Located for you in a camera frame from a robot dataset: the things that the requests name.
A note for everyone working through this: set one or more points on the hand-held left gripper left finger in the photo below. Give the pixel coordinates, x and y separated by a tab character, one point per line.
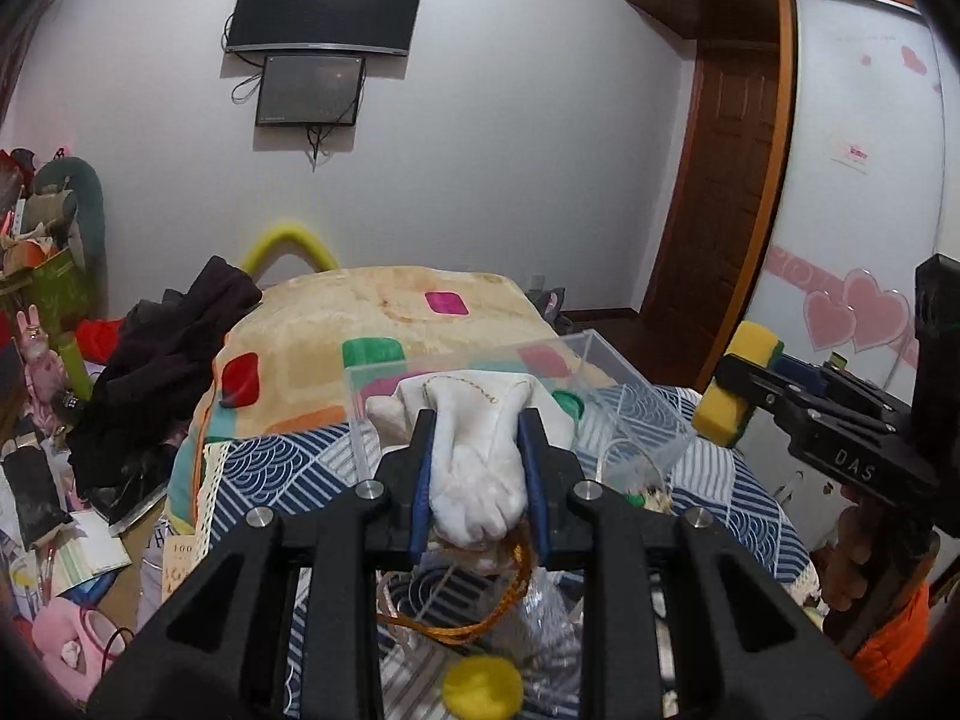
421	499

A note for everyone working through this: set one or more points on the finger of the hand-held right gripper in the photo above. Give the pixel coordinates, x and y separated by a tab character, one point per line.
754	386
799	373

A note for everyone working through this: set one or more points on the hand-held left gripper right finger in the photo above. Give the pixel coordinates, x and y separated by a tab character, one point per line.
534	499

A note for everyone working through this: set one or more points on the yellow green sponge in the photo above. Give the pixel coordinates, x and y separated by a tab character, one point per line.
724	420

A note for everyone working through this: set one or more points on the clear plastic box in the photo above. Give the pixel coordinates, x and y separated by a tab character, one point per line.
637	420

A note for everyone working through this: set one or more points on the person's right forearm orange sleeve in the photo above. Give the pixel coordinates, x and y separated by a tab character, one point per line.
896	645

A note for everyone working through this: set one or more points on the person's right hand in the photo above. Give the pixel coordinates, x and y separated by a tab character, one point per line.
851	547

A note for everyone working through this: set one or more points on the blue white patterned bedsheet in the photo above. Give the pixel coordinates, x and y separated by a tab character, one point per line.
720	510

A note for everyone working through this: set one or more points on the clear plastic bag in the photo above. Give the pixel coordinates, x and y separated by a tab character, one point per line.
559	637

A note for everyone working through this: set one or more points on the brown wooden door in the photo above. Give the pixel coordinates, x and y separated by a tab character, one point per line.
720	217

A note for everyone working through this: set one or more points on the grey bag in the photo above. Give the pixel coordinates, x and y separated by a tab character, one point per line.
551	307

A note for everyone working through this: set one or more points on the yellow pom-pom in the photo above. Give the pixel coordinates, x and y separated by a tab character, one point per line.
482	686

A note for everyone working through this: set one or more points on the beige blanket coloured squares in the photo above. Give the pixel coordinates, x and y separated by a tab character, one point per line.
330	315

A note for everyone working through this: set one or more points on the white wardrobe door pink hearts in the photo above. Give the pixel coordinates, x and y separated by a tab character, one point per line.
855	165

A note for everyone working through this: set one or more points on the pile of black clothes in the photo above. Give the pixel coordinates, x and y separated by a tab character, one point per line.
169	360

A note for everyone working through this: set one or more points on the yellow foam tube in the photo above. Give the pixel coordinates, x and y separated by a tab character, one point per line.
289	236

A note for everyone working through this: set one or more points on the striped booklet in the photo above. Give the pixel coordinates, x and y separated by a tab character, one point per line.
90	555

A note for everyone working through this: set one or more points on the red cloth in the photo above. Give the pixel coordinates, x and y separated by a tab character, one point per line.
101	341

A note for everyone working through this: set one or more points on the green bottle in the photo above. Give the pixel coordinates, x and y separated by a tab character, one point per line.
75	367

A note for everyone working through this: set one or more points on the black pouch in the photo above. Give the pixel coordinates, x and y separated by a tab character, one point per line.
30	491

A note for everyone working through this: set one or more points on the pink bunny doll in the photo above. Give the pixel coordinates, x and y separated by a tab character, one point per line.
39	360

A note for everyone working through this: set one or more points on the green gift box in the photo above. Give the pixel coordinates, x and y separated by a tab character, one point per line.
45	281

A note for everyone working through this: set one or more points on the small wall monitor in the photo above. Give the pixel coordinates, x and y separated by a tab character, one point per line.
309	90

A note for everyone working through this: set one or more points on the large wall television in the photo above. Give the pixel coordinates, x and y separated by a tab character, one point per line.
326	4

